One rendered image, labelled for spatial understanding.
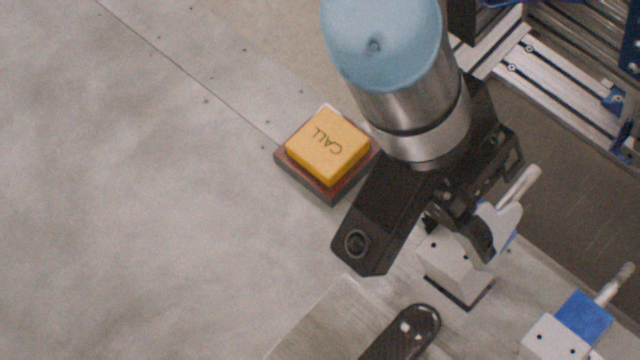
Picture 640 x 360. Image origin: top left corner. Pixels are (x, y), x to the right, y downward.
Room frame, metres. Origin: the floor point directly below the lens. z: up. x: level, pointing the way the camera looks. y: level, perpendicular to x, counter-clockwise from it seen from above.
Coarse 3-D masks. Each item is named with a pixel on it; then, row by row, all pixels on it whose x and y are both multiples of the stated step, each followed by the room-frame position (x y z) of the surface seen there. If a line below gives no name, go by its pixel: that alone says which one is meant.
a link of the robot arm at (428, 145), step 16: (464, 96) 0.47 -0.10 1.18; (464, 112) 0.47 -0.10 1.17; (432, 128) 0.47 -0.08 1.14; (448, 128) 0.45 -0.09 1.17; (464, 128) 0.46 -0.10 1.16; (384, 144) 0.46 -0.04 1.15; (400, 144) 0.45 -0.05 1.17; (416, 144) 0.45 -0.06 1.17; (432, 144) 0.45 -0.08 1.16; (448, 144) 0.45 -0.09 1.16; (416, 160) 0.45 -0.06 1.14
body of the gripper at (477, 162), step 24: (480, 96) 0.50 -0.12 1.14; (480, 120) 0.49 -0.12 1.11; (480, 144) 0.49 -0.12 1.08; (504, 144) 0.48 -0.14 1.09; (408, 168) 0.46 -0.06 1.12; (432, 168) 0.45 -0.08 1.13; (456, 168) 0.47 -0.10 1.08; (480, 168) 0.47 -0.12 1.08; (504, 168) 0.48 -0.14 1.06; (456, 192) 0.46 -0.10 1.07; (480, 192) 0.47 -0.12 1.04; (432, 216) 0.46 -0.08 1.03; (456, 216) 0.44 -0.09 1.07
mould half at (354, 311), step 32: (416, 224) 0.52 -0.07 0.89; (416, 256) 0.49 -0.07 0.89; (352, 288) 0.47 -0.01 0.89; (384, 288) 0.47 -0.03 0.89; (416, 288) 0.46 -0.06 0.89; (512, 288) 0.45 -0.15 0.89; (320, 320) 0.45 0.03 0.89; (352, 320) 0.44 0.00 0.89; (384, 320) 0.44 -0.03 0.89; (448, 320) 0.43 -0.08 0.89; (480, 320) 0.42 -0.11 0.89; (512, 320) 0.42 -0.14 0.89; (288, 352) 0.42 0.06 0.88; (320, 352) 0.42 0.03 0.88; (352, 352) 0.41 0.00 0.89; (448, 352) 0.40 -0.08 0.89; (480, 352) 0.39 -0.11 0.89; (512, 352) 0.39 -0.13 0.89
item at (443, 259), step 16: (528, 176) 0.53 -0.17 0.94; (512, 192) 0.52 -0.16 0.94; (496, 208) 0.50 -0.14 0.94; (432, 240) 0.48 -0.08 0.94; (448, 240) 0.48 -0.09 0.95; (432, 256) 0.46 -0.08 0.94; (448, 256) 0.46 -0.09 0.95; (464, 256) 0.46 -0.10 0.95; (432, 272) 0.46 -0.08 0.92; (448, 272) 0.45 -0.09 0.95; (464, 272) 0.44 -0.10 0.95; (480, 272) 0.45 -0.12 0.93; (448, 288) 0.45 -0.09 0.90; (464, 288) 0.44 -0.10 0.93; (480, 288) 0.44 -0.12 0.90
